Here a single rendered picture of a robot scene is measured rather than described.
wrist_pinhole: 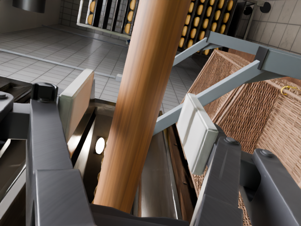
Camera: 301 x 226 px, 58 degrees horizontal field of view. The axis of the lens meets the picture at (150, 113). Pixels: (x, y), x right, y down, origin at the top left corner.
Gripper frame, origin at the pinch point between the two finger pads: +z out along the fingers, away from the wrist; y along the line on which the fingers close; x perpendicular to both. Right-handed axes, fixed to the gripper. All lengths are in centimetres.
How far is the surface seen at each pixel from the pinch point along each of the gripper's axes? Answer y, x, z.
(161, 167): 22, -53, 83
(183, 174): 32, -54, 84
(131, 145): 0.1, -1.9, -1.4
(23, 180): -21, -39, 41
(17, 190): -20, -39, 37
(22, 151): -33, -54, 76
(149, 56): -0.1, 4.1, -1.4
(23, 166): -23, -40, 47
